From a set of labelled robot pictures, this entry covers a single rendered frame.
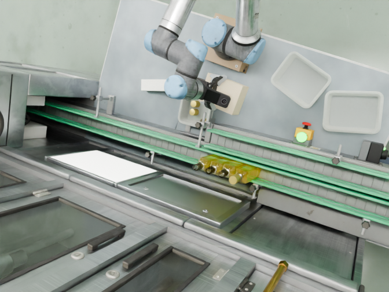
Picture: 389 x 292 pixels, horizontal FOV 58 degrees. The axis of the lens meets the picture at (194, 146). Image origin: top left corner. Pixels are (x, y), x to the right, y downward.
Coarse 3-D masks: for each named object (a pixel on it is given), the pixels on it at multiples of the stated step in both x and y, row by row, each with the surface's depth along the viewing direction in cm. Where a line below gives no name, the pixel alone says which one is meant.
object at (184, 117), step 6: (186, 102) 183; (180, 108) 181; (186, 108) 185; (192, 108) 186; (198, 108) 184; (204, 108) 182; (180, 114) 181; (186, 114) 186; (198, 114) 184; (180, 120) 182; (186, 120) 185; (192, 120) 186; (198, 120) 185
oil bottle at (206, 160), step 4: (204, 156) 155; (208, 156) 157; (212, 156) 158; (216, 156) 160; (220, 156) 161; (200, 160) 150; (204, 160) 150; (208, 160) 150; (204, 164) 149; (208, 164) 150; (204, 168) 150
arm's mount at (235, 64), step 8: (216, 16) 167; (224, 16) 166; (232, 24) 164; (208, 48) 170; (208, 56) 170; (216, 56) 168; (224, 64) 166; (232, 64) 165; (240, 64) 163; (248, 64) 171
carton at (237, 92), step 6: (210, 78) 141; (222, 84) 139; (228, 84) 138; (234, 84) 136; (240, 84) 140; (216, 90) 140; (222, 90) 139; (228, 90) 138; (234, 90) 137; (240, 90) 136; (246, 90) 141; (234, 96) 137; (240, 96) 138; (234, 102) 137; (240, 102) 140; (222, 108) 140; (228, 108) 139; (234, 108) 138; (240, 108) 144; (234, 114) 141
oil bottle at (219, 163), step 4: (212, 160) 150; (216, 160) 151; (220, 160) 152; (224, 160) 154; (228, 160) 156; (232, 160) 158; (212, 164) 148; (216, 164) 147; (220, 164) 147; (216, 168) 147; (220, 168) 147; (216, 172) 147
